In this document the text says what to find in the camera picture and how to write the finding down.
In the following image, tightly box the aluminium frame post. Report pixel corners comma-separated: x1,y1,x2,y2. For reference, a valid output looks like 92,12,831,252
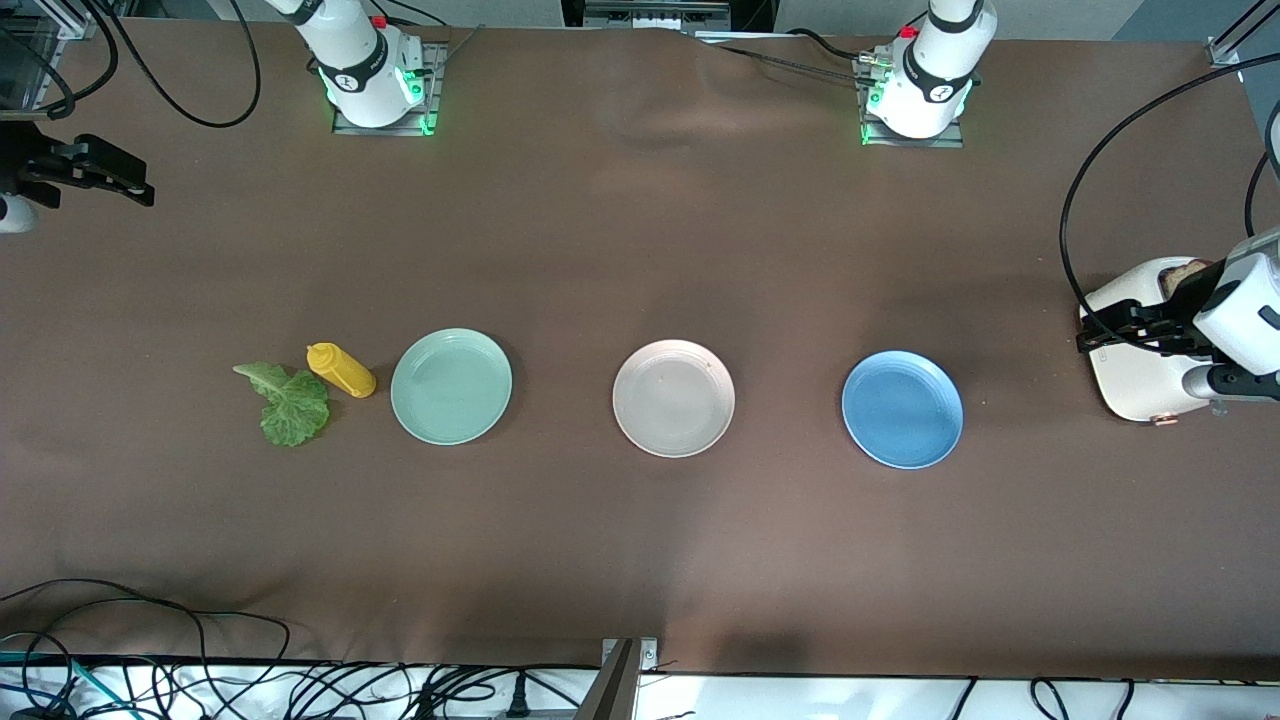
1205,0,1280,69

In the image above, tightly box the thin black cable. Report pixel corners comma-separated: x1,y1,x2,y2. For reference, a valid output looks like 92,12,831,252
0,578,291,691

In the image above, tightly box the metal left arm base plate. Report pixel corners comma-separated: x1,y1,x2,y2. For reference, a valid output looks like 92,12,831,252
855,55,967,149

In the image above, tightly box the yellow mustard squeeze bottle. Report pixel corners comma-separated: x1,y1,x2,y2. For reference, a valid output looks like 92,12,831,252
306,342,378,399

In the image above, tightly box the beige plate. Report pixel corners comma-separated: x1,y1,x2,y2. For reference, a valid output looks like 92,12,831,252
612,339,736,459

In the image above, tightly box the grey metal post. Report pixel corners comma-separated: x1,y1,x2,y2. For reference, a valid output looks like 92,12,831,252
590,637,661,720

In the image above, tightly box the blue plate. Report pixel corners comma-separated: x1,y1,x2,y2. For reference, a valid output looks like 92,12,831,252
841,350,965,470

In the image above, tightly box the white toaster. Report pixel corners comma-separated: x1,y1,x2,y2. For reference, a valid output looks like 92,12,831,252
1080,257,1237,423

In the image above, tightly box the mint green plate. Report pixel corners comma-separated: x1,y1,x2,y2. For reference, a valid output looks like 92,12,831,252
390,328,514,446

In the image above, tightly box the clear box with metal frame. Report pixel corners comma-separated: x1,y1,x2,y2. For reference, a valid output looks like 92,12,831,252
0,0,96,116

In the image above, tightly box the grey cable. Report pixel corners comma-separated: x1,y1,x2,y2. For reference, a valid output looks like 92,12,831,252
695,35,873,83

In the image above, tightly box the metal bracket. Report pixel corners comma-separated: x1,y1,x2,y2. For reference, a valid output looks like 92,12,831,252
583,0,733,31

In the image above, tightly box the green lettuce leaf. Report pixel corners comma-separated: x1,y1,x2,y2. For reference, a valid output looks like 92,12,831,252
233,362,331,448

